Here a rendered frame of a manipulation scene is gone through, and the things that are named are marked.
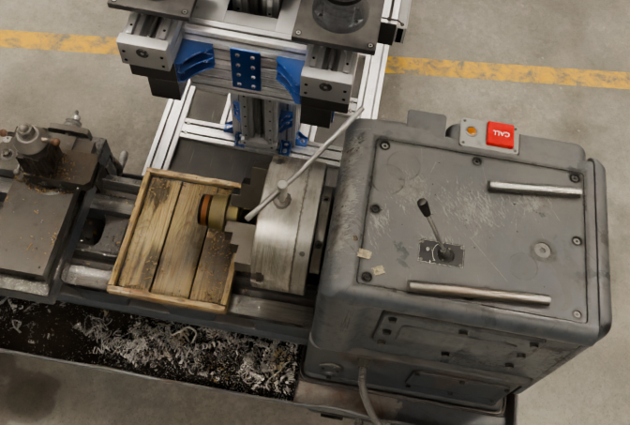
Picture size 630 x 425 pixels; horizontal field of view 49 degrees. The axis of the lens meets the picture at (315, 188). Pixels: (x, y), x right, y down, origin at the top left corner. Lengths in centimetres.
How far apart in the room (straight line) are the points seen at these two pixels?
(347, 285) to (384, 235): 14
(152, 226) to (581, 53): 242
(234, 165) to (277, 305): 104
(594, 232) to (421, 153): 40
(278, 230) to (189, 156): 132
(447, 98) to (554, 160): 166
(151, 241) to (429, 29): 206
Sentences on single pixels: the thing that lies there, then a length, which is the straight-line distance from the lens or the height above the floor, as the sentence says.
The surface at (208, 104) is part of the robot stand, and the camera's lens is 287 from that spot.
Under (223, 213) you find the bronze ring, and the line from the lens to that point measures 159.
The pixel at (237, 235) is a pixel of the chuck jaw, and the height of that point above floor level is 111.
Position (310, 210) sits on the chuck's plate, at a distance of 147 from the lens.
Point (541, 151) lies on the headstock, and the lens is 163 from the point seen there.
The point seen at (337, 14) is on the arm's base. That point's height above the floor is 122.
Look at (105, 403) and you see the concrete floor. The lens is 266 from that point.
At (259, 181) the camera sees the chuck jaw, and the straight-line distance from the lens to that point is 157.
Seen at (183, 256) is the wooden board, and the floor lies 89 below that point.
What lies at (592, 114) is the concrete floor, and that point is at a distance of 343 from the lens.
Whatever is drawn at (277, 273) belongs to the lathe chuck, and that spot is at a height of 114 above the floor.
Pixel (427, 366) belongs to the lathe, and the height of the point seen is 86.
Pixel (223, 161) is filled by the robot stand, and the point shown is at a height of 21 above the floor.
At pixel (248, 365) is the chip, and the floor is 59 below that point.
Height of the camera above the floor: 254
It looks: 61 degrees down
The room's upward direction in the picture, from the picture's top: 7 degrees clockwise
